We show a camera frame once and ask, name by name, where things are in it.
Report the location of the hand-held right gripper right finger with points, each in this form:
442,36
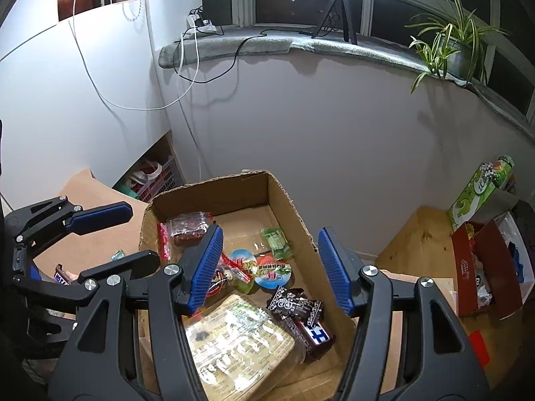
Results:
334,271

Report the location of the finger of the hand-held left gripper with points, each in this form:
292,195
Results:
104,217
121,265

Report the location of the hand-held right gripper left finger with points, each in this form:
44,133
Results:
205,271

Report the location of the small teal candy packet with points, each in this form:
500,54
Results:
118,255

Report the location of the dark dried fruit packet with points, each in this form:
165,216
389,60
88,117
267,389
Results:
234,268
186,226

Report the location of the jelly cup green lid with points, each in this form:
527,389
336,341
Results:
241,259

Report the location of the black patterned candy packet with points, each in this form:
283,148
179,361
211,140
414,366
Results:
292,305

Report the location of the brown chocolate bar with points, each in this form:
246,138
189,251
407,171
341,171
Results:
317,336
61,276

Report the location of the jelly cup pink lid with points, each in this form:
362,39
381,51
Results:
272,275

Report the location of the beige blanket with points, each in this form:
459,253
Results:
79,183

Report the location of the light green snack packet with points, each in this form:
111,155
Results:
276,242

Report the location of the pink plastic basket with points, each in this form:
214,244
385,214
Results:
161,180

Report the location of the clear plastic pastry package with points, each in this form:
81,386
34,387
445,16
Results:
238,342

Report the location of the white cabinet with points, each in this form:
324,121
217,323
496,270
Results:
41,112

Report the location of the red cardboard box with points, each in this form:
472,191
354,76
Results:
466,271

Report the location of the green printed carton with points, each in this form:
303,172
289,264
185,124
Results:
476,194

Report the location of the white power strip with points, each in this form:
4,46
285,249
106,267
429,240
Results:
201,27

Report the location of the grey window sill mat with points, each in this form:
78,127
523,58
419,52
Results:
267,44

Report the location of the potted spider plant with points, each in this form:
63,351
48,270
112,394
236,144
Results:
453,54

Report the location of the black tripod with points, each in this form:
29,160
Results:
347,12

